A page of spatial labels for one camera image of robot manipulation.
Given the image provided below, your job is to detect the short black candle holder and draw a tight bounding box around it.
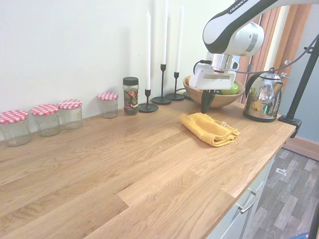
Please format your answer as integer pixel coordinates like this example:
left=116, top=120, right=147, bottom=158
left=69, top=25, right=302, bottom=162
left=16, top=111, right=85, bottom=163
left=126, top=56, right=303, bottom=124
left=138, top=88, right=160, bottom=114

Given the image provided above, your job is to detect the yellow terry cloth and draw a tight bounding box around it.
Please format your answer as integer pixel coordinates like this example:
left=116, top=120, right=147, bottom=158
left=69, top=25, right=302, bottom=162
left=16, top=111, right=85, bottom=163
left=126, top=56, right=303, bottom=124
left=179, top=112, right=241, bottom=148

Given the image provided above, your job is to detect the medium black candle holder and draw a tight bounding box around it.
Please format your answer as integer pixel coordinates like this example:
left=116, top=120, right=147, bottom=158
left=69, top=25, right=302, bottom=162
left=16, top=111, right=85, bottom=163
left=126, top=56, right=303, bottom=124
left=165, top=71, right=185, bottom=101

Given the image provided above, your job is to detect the wooden fruit bowl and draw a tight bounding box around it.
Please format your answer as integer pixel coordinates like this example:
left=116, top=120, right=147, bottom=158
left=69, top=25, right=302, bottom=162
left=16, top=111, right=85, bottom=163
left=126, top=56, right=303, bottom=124
left=182, top=75, right=246, bottom=109

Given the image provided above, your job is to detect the green apple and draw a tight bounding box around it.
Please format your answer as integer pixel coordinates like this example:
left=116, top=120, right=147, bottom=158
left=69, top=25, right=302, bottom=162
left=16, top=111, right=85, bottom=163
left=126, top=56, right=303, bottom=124
left=220, top=83, right=240, bottom=96

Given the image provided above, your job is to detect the tall black candle holder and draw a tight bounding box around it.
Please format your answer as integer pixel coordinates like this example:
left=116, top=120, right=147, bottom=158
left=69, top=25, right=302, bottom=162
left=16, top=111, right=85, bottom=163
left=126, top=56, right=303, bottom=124
left=151, top=63, right=173, bottom=105

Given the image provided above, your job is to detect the shiny steel kettle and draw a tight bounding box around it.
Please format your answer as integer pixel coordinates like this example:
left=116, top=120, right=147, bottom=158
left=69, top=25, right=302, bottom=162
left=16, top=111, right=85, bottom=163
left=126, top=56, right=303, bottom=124
left=243, top=72, right=284, bottom=123

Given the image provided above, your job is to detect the white cabinet under counter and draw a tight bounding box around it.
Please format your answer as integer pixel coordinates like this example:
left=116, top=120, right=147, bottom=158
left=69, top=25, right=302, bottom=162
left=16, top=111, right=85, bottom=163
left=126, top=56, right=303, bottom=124
left=206, top=154, right=278, bottom=239

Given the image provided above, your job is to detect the black stand pole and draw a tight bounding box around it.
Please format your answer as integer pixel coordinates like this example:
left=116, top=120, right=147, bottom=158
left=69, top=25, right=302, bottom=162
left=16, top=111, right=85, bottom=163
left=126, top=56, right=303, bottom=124
left=308, top=218, right=319, bottom=239

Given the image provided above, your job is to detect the tall white taper candle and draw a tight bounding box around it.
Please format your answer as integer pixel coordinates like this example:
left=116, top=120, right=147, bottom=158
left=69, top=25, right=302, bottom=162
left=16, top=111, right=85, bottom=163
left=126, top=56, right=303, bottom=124
left=161, top=0, right=168, bottom=65
left=145, top=10, right=152, bottom=91
left=174, top=4, right=184, bottom=73

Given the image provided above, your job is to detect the spice jar black lid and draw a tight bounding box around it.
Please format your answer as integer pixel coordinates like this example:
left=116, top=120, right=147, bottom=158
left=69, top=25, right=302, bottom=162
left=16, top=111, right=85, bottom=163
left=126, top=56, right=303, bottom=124
left=122, top=77, right=140, bottom=117

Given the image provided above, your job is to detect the wooden door frame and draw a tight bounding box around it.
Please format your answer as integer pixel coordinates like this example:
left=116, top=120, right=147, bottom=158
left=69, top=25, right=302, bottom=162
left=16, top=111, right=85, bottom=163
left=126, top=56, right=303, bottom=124
left=236, top=4, right=313, bottom=100

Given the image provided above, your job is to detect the black Ulanzi clamp stand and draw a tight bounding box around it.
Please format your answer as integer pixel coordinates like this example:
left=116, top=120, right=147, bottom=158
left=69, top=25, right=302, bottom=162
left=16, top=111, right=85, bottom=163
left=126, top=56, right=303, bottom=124
left=278, top=33, right=319, bottom=139

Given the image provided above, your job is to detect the glass jar red gingham lid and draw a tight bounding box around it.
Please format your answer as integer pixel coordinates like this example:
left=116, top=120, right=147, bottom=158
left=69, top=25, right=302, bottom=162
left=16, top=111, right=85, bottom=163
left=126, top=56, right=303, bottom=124
left=97, top=92, right=119, bottom=119
left=0, top=110, right=32, bottom=147
left=57, top=99, right=84, bottom=131
left=30, top=104, right=61, bottom=138

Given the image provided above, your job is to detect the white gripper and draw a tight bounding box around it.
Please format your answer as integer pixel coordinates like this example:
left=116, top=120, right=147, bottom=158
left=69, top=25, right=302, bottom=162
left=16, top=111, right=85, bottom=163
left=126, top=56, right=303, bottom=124
left=188, top=64, right=237, bottom=114

